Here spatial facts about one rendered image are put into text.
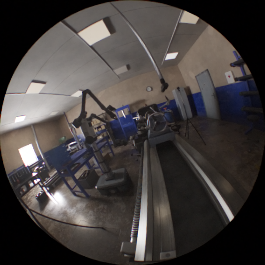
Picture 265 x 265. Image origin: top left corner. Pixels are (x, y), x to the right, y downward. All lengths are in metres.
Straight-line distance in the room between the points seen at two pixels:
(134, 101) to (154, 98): 1.17
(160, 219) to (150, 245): 0.13
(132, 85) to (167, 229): 5.80
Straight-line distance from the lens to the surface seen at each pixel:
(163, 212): 0.48
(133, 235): 0.59
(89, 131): 1.62
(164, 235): 0.44
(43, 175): 5.70
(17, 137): 7.30
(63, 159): 2.19
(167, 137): 1.08
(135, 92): 5.66
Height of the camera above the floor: 1.26
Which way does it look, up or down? 10 degrees down
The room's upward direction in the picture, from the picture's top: 20 degrees counter-clockwise
